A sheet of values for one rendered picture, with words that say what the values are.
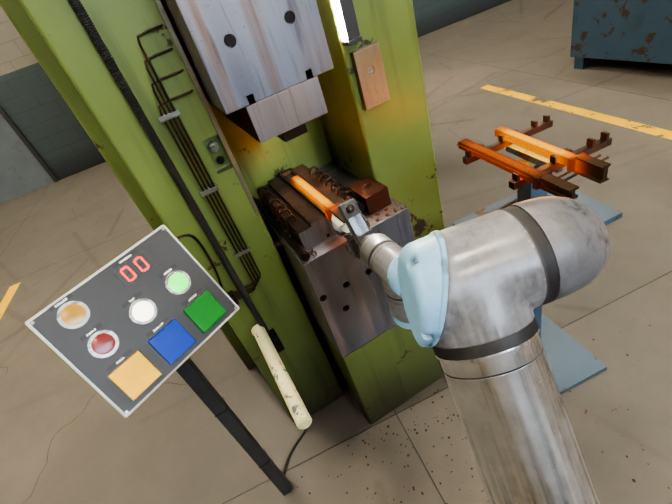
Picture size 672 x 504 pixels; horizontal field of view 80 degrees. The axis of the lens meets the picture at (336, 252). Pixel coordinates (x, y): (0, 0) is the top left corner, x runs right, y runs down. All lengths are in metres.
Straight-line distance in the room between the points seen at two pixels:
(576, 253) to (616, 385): 1.52
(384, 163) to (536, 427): 1.09
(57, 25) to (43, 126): 6.28
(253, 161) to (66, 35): 0.72
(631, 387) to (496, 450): 1.51
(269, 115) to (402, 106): 0.52
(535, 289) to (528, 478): 0.19
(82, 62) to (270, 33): 0.42
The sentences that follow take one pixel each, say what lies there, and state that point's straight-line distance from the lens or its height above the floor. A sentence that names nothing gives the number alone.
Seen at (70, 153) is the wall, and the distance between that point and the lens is 7.43.
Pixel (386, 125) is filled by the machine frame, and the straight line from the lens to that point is 1.39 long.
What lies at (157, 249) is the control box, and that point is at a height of 1.17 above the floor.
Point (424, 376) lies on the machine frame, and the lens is 1.84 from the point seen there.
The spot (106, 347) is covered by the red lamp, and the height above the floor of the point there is 1.08.
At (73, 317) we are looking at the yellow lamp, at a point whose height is 1.16.
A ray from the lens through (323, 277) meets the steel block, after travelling 1.22.
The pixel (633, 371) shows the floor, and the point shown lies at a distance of 2.02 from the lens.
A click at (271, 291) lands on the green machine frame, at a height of 0.74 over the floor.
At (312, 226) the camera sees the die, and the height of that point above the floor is 0.98.
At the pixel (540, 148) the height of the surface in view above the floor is 1.01.
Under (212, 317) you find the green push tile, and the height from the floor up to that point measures 0.99.
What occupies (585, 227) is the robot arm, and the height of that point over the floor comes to 1.31.
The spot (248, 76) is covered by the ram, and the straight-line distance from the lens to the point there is 1.03.
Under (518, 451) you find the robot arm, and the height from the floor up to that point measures 1.16.
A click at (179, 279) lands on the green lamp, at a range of 1.03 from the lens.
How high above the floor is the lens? 1.60
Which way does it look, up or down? 36 degrees down
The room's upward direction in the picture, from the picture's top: 20 degrees counter-clockwise
